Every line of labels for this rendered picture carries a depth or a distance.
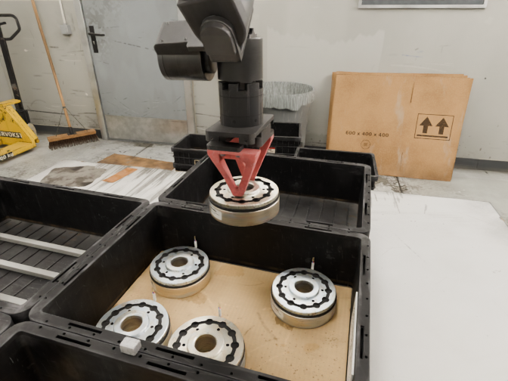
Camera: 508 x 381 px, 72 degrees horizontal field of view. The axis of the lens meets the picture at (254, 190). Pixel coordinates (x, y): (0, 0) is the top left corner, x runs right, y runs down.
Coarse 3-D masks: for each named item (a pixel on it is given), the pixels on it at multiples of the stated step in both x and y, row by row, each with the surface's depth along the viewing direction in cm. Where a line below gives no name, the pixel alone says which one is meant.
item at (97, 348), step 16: (0, 336) 39; (16, 336) 40; (32, 336) 40; (48, 336) 39; (64, 336) 39; (80, 336) 39; (96, 352) 37; (112, 352) 37; (144, 368) 36; (160, 368) 36; (176, 368) 36; (192, 368) 36
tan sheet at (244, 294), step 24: (216, 264) 66; (144, 288) 60; (216, 288) 60; (240, 288) 60; (264, 288) 60; (336, 288) 60; (168, 312) 55; (192, 312) 55; (216, 312) 55; (240, 312) 55; (264, 312) 55; (336, 312) 55; (264, 336) 51; (288, 336) 51; (312, 336) 51; (336, 336) 51; (264, 360) 48; (288, 360) 48; (312, 360) 48; (336, 360) 48
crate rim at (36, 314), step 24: (144, 216) 62; (120, 240) 56; (360, 240) 56; (360, 264) 50; (360, 288) 46; (360, 312) 42; (96, 336) 39; (120, 336) 39; (360, 336) 39; (168, 360) 37; (192, 360) 36; (216, 360) 36; (360, 360) 36
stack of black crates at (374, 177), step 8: (296, 152) 182; (304, 152) 187; (312, 152) 186; (320, 152) 185; (328, 152) 184; (336, 152) 183; (344, 152) 182; (352, 152) 181; (360, 152) 181; (336, 160) 185; (344, 160) 184; (352, 160) 183; (360, 160) 182; (368, 160) 181; (376, 168) 163; (376, 176) 155
